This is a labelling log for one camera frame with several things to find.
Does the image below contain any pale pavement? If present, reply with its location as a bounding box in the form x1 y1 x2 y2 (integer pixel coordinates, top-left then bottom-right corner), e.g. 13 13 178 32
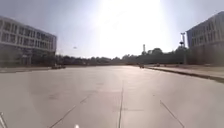
149 64 224 80

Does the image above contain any raised kerb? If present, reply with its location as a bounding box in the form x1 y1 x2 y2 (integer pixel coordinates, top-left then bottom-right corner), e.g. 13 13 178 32
146 66 224 84

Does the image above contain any white multi-storey building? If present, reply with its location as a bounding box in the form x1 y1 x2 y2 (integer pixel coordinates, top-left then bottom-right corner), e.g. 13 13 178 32
0 15 58 68

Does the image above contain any dark vehicle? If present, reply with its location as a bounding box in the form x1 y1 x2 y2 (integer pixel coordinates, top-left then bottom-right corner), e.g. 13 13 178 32
51 64 67 70

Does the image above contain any grey concrete road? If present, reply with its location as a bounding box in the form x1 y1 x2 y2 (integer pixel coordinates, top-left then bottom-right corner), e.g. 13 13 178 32
0 65 224 128

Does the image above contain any grey multi-storey building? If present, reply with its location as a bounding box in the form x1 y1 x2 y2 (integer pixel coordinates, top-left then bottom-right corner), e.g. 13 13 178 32
185 10 224 66

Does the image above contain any tall lamp pole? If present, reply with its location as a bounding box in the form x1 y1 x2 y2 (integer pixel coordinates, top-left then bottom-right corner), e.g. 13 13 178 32
179 32 188 66

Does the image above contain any row of trees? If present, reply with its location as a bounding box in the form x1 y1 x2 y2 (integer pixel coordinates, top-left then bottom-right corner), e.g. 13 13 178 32
54 46 188 66

